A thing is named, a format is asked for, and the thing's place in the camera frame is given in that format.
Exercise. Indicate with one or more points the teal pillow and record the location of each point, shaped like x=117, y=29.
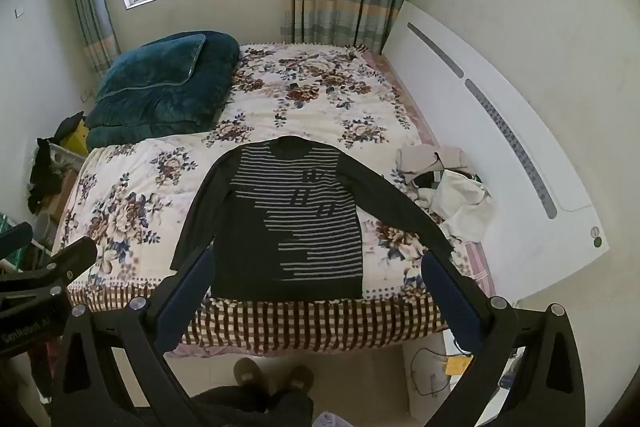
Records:
x=150, y=62

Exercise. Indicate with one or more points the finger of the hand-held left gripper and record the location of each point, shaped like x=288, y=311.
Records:
x=75, y=257
x=15, y=234

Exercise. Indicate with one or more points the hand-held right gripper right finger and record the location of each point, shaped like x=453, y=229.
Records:
x=450, y=302

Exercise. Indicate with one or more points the cardboard box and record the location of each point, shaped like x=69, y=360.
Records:
x=60, y=197

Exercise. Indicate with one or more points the black striped sweater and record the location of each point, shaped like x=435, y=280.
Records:
x=320, y=232

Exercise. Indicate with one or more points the yellow bag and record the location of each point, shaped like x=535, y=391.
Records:
x=77, y=139

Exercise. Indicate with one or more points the black clothes pile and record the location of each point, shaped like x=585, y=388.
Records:
x=42, y=172

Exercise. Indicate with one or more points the yellow floor packet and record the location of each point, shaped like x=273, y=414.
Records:
x=457, y=364

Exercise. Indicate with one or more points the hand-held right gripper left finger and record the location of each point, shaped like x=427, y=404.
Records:
x=192, y=287

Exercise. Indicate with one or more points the brown slipper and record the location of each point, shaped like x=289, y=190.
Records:
x=246, y=372
x=299, y=377

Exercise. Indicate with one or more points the floral blanket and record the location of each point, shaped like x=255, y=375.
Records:
x=280, y=117

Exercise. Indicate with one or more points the person's legs in black trousers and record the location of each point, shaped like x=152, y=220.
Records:
x=250, y=407

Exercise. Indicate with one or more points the white headboard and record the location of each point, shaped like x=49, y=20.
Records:
x=475, y=147

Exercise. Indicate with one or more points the teal folded quilt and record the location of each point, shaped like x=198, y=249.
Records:
x=165, y=112

